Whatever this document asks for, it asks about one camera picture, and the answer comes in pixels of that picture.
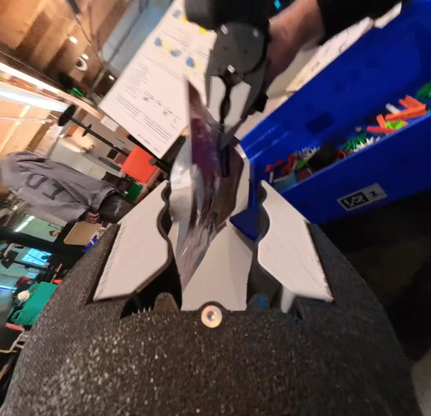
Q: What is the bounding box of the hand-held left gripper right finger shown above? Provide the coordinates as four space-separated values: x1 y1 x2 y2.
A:
257 180 334 314

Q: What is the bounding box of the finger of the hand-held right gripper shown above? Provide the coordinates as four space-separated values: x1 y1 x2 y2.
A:
223 83 252 136
207 75 233 123

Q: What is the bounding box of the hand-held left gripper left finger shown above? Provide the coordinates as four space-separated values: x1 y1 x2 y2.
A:
92 180 181 309

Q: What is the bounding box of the printed toy set bag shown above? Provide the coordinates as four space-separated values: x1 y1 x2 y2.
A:
169 74 254 310

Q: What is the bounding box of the large blue plastic bin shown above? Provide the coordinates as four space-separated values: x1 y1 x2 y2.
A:
231 0 431 241

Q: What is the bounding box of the person's right hand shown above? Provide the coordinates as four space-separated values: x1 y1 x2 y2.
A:
268 0 325 86

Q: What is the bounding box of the light wooden panel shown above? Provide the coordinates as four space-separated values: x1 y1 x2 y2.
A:
63 221 102 246

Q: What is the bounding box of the white instruction sheet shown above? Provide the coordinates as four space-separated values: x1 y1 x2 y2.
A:
99 0 221 159

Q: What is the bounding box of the red storage basket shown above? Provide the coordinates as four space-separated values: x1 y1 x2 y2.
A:
121 146 159 185

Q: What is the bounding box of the toy model booklet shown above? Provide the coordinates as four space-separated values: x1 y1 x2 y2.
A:
286 2 403 93

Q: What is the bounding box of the green tote bag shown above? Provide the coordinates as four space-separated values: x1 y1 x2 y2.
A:
8 281 58 326

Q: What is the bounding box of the black rod stand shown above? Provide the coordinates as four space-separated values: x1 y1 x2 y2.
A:
57 104 170 172

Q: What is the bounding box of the pile of plastic construction pieces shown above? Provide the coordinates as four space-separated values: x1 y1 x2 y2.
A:
265 83 431 185

